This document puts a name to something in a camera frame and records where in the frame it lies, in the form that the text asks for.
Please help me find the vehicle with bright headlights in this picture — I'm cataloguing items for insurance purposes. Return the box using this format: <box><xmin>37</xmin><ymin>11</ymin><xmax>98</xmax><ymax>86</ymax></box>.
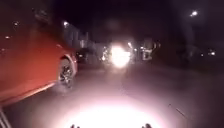
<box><xmin>102</xmin><ymin>40</ymin><xmax>137</xmax><ymax>70</ymax></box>

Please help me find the dark asphalt road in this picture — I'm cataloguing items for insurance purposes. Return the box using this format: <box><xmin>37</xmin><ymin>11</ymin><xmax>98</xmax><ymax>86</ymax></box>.
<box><xmin>0</xmin><ymin>59</ymin><xmax>224</xmax><ymax>128</ymax></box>

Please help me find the red car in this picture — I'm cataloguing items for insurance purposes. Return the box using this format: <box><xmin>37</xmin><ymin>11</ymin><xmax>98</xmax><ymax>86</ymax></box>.
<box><xmin>0</xmin><ymin>29</ymin><xmax>80</xmax><ymax>107</ymax></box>

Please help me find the street lamp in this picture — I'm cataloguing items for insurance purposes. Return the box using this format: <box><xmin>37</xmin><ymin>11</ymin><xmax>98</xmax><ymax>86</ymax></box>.
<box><xmin>189</xmin><ymin>9</ymin><xmax>200</xmax><ymax>18</ymax></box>

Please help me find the robot's own part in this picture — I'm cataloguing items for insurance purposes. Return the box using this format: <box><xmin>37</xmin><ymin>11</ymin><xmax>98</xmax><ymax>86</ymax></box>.
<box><xmin>141</xmin><ymin>123</ymin><xmax>153</xmax><ymax>128</ymax></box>
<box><xmin>69</xmin><ymin>123</ymin><xmax>81</xmax><ymax>128</ymax></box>

